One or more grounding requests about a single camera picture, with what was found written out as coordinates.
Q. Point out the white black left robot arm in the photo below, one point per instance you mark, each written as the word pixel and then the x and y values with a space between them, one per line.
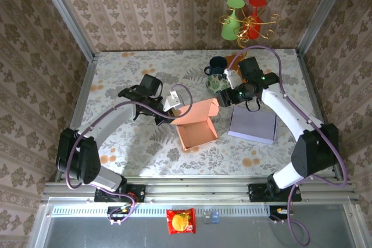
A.
pixel 116 117

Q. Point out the green leaf print bowl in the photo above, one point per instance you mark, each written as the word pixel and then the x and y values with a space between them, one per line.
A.
pixel 215 84

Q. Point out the floral print table cover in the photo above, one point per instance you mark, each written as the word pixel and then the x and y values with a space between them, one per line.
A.
pixel 145 68

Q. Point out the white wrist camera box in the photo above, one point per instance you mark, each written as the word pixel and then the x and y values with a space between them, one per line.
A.
pixel 173 101
pixel 233 79

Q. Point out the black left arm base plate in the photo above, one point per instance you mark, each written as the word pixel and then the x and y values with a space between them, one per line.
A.
pixel 138 192

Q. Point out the small grey sachet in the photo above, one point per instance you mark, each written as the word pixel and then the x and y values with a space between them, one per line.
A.
pixel 207 217

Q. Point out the red snack packet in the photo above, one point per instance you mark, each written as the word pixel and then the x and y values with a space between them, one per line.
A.
pixel 180 221

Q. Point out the dark blue ceramic mug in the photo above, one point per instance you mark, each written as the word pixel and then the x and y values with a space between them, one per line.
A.
pixel 218 63

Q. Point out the red plastic goblet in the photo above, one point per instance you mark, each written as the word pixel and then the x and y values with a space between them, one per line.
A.
pixel 255 31

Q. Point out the small blue sachet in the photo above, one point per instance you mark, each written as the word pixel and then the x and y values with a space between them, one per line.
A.
pixel 215 217

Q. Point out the aluminium profile frame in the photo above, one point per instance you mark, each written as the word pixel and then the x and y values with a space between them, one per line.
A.
pixel 203 187

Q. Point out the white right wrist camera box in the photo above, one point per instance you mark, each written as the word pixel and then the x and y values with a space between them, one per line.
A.
pixel 233 79

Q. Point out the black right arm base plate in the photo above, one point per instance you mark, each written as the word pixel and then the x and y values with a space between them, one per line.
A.
pixel 257 192

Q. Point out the black power connector block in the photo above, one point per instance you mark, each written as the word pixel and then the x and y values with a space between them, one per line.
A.
pixel 277 213
pixel 116 213

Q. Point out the pink paper box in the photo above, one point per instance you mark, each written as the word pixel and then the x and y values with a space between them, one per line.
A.
pixel 197 136

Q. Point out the green plastic goblet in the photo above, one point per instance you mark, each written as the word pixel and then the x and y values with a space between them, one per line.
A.
pixel 229 28

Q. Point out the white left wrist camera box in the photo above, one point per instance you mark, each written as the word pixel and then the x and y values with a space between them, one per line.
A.
pixel 173 101

